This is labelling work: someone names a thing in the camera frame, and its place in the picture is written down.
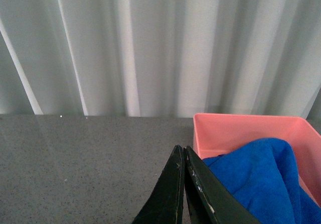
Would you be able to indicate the pink plastic bin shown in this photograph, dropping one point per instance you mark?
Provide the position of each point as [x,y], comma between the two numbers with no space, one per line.
[217,134]

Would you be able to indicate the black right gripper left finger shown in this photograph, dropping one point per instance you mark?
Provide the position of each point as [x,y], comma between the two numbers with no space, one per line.
[165,204]

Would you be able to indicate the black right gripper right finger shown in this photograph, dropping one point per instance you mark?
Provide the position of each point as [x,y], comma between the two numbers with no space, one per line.
[208,199]

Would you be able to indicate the blue microfiber cloth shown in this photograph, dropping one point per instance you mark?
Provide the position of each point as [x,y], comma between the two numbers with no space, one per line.
[263,176]

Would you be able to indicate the white pleated curtain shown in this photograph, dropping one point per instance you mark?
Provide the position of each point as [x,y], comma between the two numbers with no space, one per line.
[153,58]

